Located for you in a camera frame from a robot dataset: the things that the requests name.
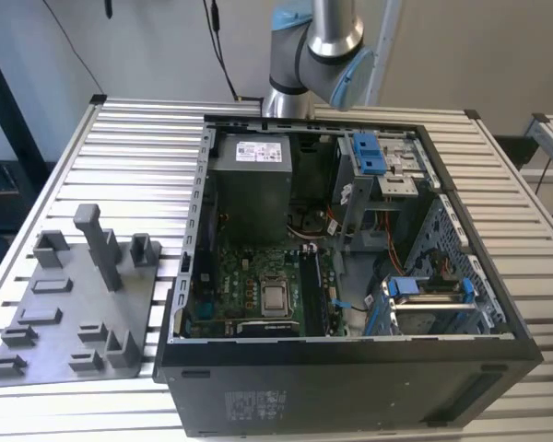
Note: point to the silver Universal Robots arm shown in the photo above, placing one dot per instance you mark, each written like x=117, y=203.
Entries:
x=313, y=55

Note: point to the RAM stick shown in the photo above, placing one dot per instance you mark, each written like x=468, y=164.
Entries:
x=322, y=308

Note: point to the grey power supply unit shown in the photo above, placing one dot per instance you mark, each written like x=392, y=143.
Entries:
x=251, y=202

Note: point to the white four-pin power socket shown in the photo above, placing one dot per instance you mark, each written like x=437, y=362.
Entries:
x=244, y=265

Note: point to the green motherboard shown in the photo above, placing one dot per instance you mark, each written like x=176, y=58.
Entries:
x=239, y=276

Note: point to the silver CPU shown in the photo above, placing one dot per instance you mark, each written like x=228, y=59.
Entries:
x=275, y=299

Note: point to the grey metal drive cage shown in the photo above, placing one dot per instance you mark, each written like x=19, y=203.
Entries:
x=357, y=230

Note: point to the black Nvidia graphics card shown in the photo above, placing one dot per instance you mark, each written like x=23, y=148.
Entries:
x=267, y=328

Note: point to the teal board connector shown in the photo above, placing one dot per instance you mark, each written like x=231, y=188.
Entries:
x=204, y=309

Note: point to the hard disk in blue carrier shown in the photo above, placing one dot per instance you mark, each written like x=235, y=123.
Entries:
x=403, y=286

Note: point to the perforated metal disk bay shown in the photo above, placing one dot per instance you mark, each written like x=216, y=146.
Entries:
x=435, y=230

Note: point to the black open PC case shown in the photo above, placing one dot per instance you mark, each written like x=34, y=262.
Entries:
x=304, y=396

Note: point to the grey parts rack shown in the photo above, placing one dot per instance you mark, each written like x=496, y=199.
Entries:
x=78, y=294

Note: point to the black table corner cap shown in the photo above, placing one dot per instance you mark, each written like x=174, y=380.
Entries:
x=98, y=98
x=540, y=117
x=473, y=114

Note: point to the black box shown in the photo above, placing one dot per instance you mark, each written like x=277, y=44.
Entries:
x=511, y=152

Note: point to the black desk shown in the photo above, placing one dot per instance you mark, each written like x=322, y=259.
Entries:
x=25, y=184

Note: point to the black hanging object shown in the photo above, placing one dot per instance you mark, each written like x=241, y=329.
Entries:
x=108, y=8

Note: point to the blue plastic drive bracket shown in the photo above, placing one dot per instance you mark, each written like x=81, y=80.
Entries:
x=368, y=152

